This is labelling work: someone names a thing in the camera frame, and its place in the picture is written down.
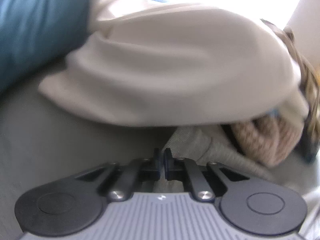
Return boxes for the pink checked garment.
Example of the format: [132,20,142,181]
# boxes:
[230,116,304,168]

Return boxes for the blue duvet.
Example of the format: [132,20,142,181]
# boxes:
[0,0,92,93]

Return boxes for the grey plush bed blanket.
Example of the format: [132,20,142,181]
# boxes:
[0,55,320,205]

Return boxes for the dark jeans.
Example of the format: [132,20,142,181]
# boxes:
[297,132,320,163]

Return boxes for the grey sweatshirt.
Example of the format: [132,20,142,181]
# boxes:
[162,126,290,188]

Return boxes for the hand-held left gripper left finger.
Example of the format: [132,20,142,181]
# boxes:
[75,148,162,203]

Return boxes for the beige garment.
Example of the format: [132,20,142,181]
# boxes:
[260,19,320,140]

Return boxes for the white garment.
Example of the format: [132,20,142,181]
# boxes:
[37,0,310,128]

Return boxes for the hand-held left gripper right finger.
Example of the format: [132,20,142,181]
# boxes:
[164,148,250,203]

